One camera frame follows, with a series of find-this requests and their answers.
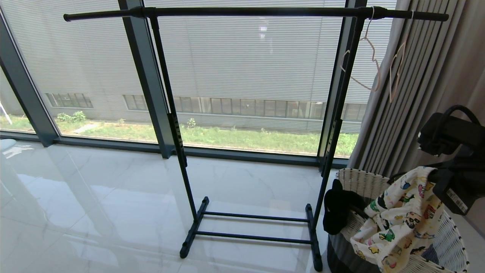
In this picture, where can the pink clothes hanger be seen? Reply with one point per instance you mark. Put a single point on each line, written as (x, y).
(377, 85)
(392, 99)

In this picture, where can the cream printed garment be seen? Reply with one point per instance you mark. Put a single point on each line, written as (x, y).
(398, 227)

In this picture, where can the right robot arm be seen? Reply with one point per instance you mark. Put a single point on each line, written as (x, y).
(447, 132)

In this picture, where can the white laundry basket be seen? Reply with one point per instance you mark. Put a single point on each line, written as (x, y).
(360, 182)

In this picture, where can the black clothes rack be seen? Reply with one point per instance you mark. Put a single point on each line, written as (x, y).
(265, 11)

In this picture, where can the window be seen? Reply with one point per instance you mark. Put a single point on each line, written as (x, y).
(246, 76)

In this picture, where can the black garment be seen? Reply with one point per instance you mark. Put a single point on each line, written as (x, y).
(337, 212)

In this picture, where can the beige curtain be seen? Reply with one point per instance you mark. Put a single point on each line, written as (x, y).
(435, 57)

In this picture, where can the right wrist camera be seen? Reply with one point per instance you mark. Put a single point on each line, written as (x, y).
(454, 189)

